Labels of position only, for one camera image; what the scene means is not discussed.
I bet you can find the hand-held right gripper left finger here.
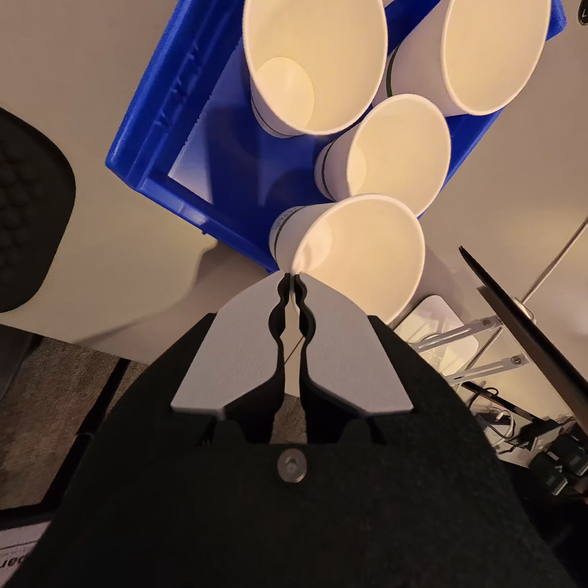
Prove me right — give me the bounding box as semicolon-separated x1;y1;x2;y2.
171;271;289;444

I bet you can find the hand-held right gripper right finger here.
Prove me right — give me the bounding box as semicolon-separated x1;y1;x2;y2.
294;273;414;444

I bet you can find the white paper cup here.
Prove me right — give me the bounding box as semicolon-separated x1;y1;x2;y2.
243;0;389;138
315;94;452;217
269;194;426;326
372;0;552;118

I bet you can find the blue plastic bin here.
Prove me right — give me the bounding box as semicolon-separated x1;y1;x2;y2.
105;0;568;273

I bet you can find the black wrist rest pad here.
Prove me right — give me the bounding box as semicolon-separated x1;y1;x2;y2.
0;107;76;314

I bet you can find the white printed sign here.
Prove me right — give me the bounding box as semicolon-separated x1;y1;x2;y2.
0;518;52;570

